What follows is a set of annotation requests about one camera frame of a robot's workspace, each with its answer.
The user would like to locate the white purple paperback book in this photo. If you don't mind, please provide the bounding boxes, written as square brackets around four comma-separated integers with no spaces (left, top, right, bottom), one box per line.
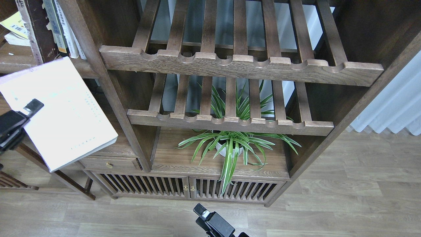
[0,57,118,172]

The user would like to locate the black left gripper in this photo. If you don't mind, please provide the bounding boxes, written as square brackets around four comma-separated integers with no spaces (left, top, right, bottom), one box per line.
[0,99,44,155]

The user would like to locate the dark spine upright book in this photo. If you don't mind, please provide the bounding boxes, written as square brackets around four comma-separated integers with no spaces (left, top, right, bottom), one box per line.
[43,0,69,57]

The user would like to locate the maroon thick book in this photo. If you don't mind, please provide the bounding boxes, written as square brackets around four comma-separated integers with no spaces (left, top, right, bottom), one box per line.
[15,0,59,65]

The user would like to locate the brass drawer knob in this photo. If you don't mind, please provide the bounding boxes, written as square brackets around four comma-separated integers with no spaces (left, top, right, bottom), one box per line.
[105,162,114,169]

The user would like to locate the green spider plant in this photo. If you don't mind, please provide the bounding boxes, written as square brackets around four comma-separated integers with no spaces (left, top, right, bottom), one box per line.
[175,86,301,192]

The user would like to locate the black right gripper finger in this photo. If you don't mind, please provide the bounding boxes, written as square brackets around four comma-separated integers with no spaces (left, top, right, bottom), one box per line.
[193,203,235,237]
[196,219,214,237]

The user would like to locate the green yellow paperback book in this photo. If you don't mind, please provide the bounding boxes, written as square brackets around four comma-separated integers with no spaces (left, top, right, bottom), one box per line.
[1,12,31,47]

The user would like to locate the white curtain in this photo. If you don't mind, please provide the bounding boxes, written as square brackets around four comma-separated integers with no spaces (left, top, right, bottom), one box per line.
[346,52,421,136]

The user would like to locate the white plant pot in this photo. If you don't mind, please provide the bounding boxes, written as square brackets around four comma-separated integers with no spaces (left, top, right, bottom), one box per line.
[215,140,243,157]

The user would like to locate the thin white upright book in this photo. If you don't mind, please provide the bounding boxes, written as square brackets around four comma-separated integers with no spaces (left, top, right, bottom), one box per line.
[60,0,87,60]

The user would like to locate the dark wooden bookshelf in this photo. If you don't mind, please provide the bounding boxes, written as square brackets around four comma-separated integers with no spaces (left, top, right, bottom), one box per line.
[0,0,421,207]

